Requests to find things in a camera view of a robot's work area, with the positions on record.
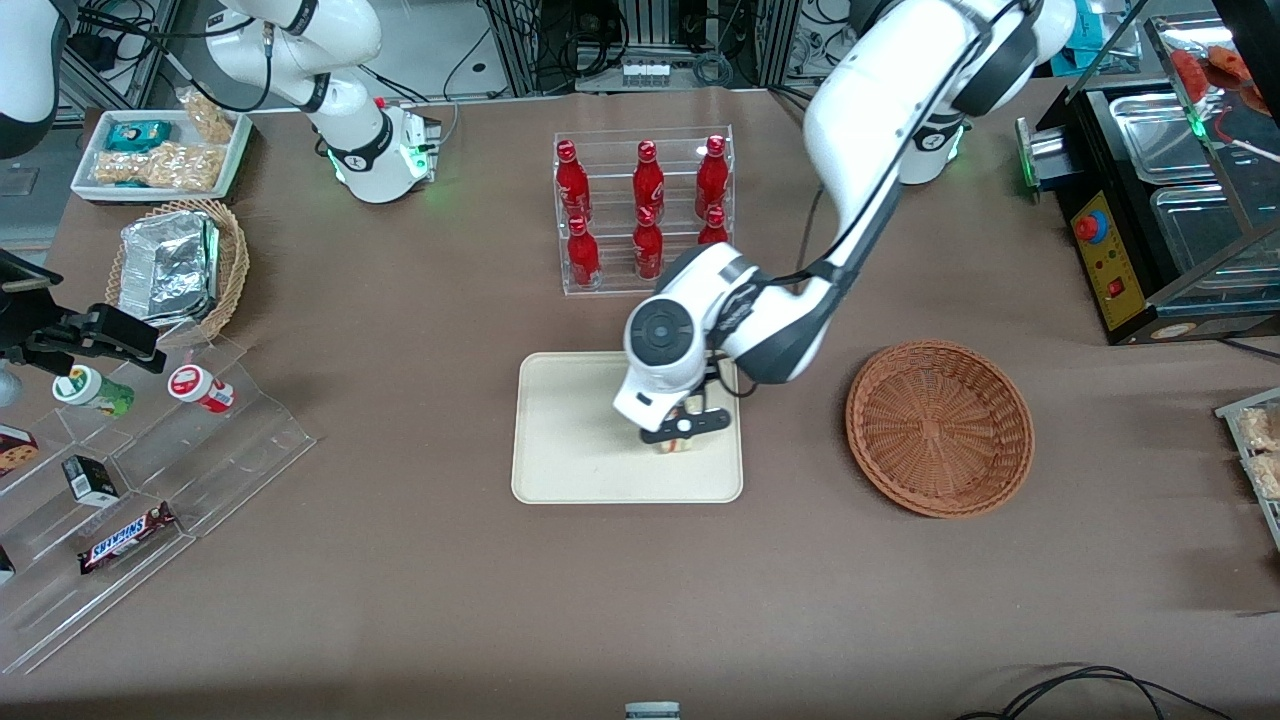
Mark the silver foil wrapped package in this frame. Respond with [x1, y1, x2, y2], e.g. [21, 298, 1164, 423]
[117, 209, 221, 327]

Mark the red label small bottle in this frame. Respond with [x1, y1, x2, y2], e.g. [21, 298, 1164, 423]
[166, 364, 238, 415]

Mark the silver box with green light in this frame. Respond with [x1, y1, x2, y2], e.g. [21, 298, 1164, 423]
[1014, 116, 1079, 201]

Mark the tan oval wicker basket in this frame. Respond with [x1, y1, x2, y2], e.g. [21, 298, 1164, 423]
[104, 198, 251, 343]

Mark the black floor cable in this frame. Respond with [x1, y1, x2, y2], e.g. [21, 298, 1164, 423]
[952, 663, 1239, 720]

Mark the small steel warmer pan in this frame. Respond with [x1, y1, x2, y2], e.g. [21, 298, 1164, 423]
[1108, 92, 1229, 187]

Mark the brown cookie box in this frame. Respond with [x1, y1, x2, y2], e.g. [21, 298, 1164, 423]
[0, 424, 41, 478]

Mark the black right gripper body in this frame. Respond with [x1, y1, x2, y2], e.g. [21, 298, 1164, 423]
[0, 249, 64, 363]

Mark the wire snack rack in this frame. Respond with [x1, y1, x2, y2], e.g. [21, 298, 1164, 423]
[1214, 387, 1280, 553]

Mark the white rectangular snack tray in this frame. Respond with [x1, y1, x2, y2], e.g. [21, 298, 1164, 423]
[70, 108, 253, 203]

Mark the clear snack bag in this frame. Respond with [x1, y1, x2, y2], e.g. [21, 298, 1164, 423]
[1243, 450, 1280, 502]
[1237, 404, 1280, 453]

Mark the large clear nut bag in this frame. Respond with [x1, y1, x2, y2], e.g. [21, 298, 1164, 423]
[94, 142, 223, 193]

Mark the green label small bottle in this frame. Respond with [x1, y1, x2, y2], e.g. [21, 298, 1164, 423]
[52, 364, 137, 419]

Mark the black food warmer display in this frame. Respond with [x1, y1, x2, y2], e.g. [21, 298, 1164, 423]
[1015, 10, 1280, 348]

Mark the clear acrylic bottle rack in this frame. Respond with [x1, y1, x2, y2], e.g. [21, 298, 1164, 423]
[553, 125, 736, 297]

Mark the cream plastic serving tray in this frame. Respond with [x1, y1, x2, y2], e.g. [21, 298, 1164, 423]
[511, 350, 744, 505]

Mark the triangular sandwich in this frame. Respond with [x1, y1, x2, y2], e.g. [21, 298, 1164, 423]
[653, 394, 704, 457]

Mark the clear acrylic stepped display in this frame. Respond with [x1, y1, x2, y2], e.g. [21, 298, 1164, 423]
[0, 333, 318, 677]

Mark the teal snack packet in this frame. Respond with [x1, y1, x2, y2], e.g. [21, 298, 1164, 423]
[104, 119, 173, 153]

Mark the snickers chocolate bar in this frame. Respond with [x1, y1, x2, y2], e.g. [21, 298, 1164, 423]
[77, 501, 181, 576]

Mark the brown round wicker basket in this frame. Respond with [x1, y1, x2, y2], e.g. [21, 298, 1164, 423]
[845, 340, 1036, 519]

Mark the small black box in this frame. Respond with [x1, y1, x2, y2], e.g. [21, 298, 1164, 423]
[61, 454, 121, 508]

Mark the small clear nut bag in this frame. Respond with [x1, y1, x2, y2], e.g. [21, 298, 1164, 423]
[178, 88, 238, 147]

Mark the red food in warmer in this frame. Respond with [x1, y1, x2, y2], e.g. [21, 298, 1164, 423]
[1168, 42, 1253, 99]

